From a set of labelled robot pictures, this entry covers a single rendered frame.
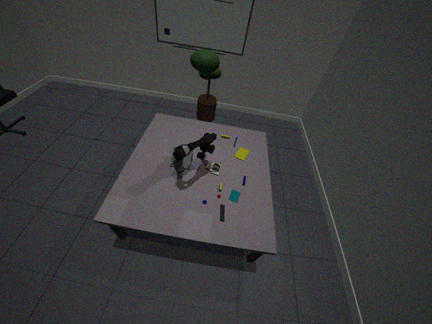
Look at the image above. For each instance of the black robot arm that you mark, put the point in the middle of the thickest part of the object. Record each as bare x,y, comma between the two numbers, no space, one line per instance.
179,153

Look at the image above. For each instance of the teal flat plate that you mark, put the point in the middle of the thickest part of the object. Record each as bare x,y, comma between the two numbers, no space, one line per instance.
234,196

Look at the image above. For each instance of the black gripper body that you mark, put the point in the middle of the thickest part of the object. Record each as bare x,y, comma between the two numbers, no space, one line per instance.
202,155

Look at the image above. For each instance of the yellow flat square plate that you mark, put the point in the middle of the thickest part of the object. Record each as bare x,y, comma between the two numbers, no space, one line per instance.
241,153

